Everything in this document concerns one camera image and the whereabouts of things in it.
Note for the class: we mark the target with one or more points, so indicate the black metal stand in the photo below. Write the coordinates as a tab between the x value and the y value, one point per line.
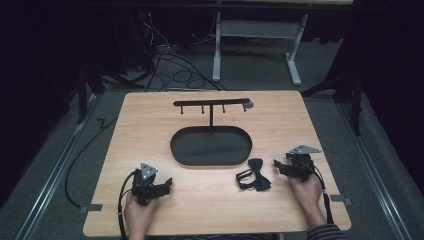
87	83
354	96

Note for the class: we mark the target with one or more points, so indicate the person's left hand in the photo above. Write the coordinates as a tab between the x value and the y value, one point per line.
138	213

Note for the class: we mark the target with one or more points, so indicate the metal floor rail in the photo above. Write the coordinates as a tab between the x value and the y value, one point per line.
373	173
50	180

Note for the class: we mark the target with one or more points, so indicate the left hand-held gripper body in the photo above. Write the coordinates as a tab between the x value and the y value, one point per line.
144	190

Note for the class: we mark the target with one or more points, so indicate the person's right hand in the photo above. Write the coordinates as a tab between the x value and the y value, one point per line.
306	193

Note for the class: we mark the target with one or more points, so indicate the grey tape piece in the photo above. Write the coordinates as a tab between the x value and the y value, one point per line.
340	199
90	208

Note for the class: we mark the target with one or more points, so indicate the white metal desk frame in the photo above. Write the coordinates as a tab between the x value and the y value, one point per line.
256	30

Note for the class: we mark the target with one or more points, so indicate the black bow tie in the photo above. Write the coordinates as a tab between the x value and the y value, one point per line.
255	176

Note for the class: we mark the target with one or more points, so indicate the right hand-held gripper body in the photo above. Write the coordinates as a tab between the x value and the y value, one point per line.
300	165

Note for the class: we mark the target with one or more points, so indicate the black hook rack with tray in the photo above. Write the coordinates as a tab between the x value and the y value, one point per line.
210	146

